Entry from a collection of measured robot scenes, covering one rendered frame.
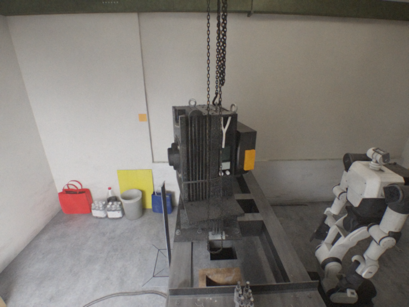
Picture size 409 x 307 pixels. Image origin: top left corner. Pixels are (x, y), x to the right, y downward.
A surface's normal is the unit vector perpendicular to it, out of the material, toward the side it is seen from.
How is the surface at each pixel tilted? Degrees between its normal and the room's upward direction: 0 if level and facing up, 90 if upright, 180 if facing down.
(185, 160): 90
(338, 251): 90
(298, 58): 90
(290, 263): 0
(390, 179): 42
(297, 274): 0
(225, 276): 90
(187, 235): 0
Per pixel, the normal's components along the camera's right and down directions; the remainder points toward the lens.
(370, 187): -0.76, 0.16
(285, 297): 0.00, -0.93
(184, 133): 0.25, 0.36
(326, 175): 0.04, 0.37
